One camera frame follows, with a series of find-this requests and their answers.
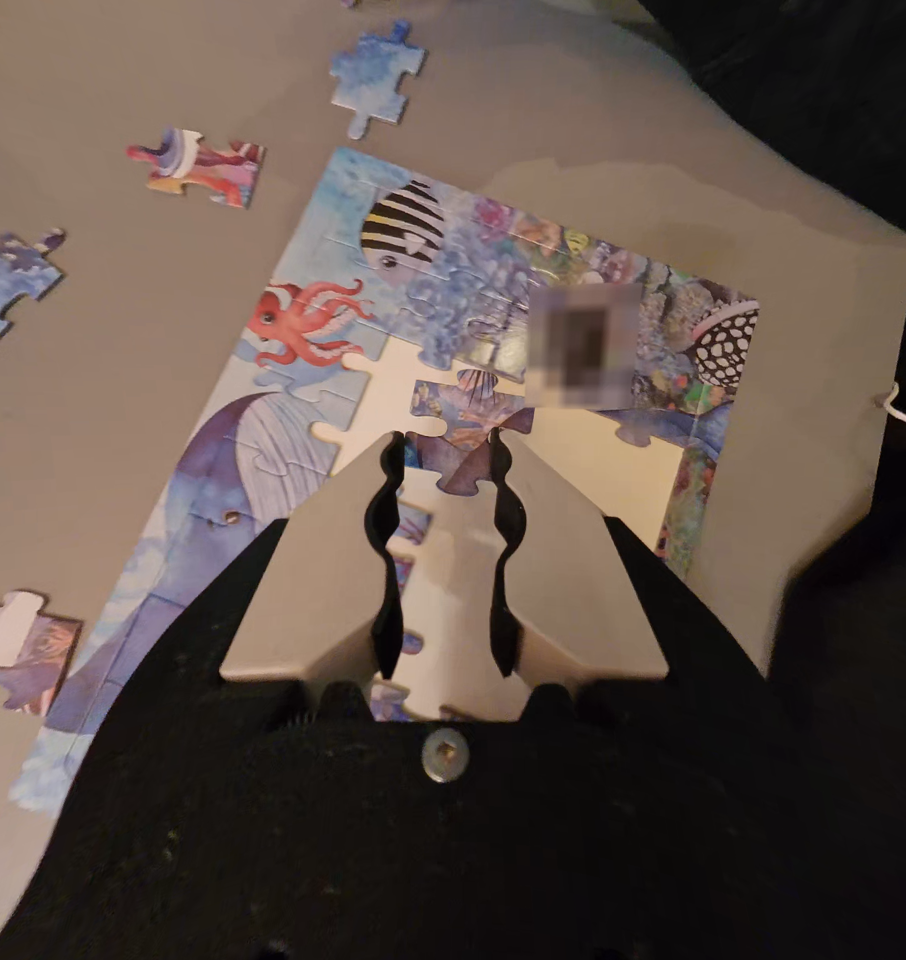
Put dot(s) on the light blue puzzle piece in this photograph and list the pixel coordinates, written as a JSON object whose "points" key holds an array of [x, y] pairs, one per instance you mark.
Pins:
{"points": [[374, 75]]}

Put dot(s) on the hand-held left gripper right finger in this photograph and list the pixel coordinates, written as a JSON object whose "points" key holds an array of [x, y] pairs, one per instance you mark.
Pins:
{"points": [[588, 600]]}

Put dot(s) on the row of loose jigsaw pieces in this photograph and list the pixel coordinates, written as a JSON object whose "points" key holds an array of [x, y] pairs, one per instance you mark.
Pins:
{"points": [[10, 289]]}

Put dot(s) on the person's torso in black clothing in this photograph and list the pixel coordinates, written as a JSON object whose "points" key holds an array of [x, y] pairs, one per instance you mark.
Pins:
{"points": [[835, 75]]}

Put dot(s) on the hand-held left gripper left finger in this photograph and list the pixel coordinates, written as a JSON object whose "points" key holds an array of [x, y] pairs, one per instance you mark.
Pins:
{"points": [[303, 600]]}

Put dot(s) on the red coral puzzle piece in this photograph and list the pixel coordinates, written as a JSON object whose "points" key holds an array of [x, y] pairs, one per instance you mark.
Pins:
{"points": [[205, 169]]}

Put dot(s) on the sea animal jigsaw puzzle board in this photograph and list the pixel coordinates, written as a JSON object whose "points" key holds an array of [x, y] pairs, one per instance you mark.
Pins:
{"points": [[220, 480]]}

